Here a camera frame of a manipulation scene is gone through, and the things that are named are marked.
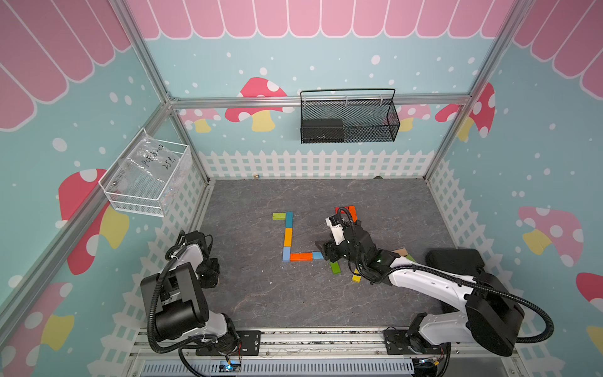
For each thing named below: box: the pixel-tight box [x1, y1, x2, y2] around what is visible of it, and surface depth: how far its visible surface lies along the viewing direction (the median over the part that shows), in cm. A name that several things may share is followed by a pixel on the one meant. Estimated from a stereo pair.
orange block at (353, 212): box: [347, 205, 359, 224], surface depth 108 cm
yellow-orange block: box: [283, 227, 293, 248], surface depth 100 cm
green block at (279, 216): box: [272, 212, 287, 221], surface depth 108 cm
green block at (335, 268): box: [328, 260, 342, 275], surface depth 91 cm
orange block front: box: [289, 252, 314, 263], surface depth 94 cm
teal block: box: [285, 211, 294, 229], surface depth 107 cm
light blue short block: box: [282, 246, 292, 263], surface depth 96 cm
